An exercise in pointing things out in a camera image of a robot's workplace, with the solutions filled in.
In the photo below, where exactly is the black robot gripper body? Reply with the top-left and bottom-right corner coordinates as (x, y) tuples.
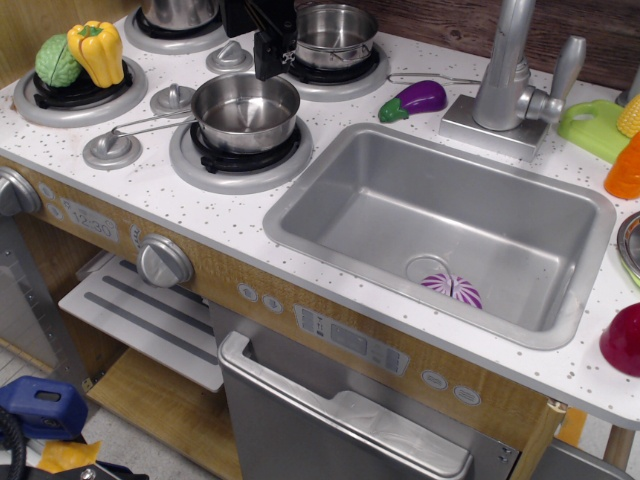
(253, 29), (297, 81)

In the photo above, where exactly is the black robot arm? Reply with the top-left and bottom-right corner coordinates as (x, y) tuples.
(219, 0), (298, 81)

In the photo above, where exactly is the silver stove knob rear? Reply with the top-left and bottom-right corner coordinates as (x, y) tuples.
(205, 40), (253, 74)

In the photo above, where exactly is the silver stove knob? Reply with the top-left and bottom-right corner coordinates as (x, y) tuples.
(82, 133), (142, 170)
(150, 83), (196, 117)
(205, 40), (253, 74)

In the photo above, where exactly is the rear right stove burner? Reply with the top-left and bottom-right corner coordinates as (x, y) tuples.
(282, 44), (390, 103)

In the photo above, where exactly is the stove burner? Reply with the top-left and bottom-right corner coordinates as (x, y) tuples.
(124, 8), (228, 55)
(169, 119), (313, 195)
(13, 57), (148, 128)
(282, 44), (390, 103)

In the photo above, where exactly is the silver stove knob middle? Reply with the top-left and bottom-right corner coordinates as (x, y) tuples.
(150, 83), (196, 117)

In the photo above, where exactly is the front right stove burner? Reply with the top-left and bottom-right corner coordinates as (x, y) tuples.
(169, 119), (313, 195)

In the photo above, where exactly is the rear left stove burner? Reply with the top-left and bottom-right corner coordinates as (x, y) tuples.
(124, 8), (228, 55)

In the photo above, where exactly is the silver stove knob front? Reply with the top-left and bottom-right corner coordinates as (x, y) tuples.
(82, 133), (142, 170)

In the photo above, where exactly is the front left stove burner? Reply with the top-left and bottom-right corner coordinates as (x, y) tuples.
(13, 57), (148, 128)

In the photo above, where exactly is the steel pot on rear burner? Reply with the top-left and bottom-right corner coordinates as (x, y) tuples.
(295, 3), (378, 70)

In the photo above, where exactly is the steel pot at top left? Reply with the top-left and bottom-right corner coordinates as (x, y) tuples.
(141, 0), (219, 31)

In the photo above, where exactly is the purple toy eggplant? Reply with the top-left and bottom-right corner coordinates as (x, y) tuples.
(378, 80), (448, 123)

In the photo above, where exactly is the yellow toy bell pepper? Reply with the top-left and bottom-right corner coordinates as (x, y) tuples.
(66, 21), (125, 88)

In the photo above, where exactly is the green toy cabbage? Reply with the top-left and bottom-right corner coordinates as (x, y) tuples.
(35, 34), (83, 88)

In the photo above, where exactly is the large silver oven dial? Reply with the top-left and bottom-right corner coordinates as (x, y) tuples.
(136, 234), (194, 288)

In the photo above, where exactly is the silver toy faucet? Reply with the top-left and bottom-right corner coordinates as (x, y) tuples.
(439, 1), (587, 161)

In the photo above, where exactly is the white oven rack shelf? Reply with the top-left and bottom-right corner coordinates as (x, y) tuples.
(59, 253), (223, 392)

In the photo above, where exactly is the silver dial at left edge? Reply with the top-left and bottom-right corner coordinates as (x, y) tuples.
(0, 167), (42, 217)

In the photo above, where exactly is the purple striped toy onion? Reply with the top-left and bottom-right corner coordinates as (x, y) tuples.
(420, 273), (483, 309)

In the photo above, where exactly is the grey sink basin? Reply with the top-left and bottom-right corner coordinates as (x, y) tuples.
(264, 123), (616, 350)

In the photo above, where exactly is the green toy cutting board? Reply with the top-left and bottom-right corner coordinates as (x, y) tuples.
(557, 100), (630, 164)

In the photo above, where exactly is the grey oven door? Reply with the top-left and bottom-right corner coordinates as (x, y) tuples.
(1, 217), (87, 389)

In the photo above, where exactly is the yellow toy corn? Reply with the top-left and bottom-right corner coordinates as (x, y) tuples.
(616, 95), (640, 138)

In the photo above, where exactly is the silver dishwasher door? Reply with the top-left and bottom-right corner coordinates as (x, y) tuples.
(219, 331), (520, 479)

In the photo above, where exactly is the orange toy carrot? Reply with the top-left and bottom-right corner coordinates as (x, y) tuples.
(604, 133), (640, 200)

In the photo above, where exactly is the steel bowl at right edge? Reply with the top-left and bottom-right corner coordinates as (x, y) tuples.
(616, 212), (639, 286)

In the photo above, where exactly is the blue clamp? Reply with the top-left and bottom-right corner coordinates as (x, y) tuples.
(1, 376), (88, 440)

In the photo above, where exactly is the red toy fruit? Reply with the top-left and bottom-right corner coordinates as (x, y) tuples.
(599, 303), (639, 377)

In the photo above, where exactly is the yellow cloth piece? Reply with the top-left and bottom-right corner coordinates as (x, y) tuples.
(37, 440), (102, 474)

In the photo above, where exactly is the steel pan with wire handle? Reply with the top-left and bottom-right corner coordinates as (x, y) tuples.
(111, 72), (301, 154)

